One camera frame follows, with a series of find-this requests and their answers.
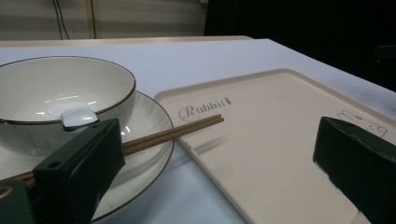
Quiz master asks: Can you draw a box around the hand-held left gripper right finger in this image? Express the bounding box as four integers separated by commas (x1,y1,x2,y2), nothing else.
312,116,396,224

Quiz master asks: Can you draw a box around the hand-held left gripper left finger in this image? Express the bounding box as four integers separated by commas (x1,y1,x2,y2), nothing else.
32,118,126,224

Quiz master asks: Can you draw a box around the white ceramic spoon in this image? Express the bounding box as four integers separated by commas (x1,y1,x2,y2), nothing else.
60,107,100,132

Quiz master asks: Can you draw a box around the white plate with dark rim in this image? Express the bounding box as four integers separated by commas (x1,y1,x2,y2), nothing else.
0,91,175,224

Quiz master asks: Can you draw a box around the white bowl with dark rim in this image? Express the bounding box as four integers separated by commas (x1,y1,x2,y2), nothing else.
0,55,137,158

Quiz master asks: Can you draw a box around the beige plastic tray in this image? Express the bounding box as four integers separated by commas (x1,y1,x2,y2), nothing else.
153,68,396,224

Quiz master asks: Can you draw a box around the brown wooden chopstick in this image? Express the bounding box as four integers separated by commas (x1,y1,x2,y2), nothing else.
121,113,223,150
0,117,225,185

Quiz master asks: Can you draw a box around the black cable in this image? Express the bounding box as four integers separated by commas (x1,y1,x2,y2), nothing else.
51,0,71,41

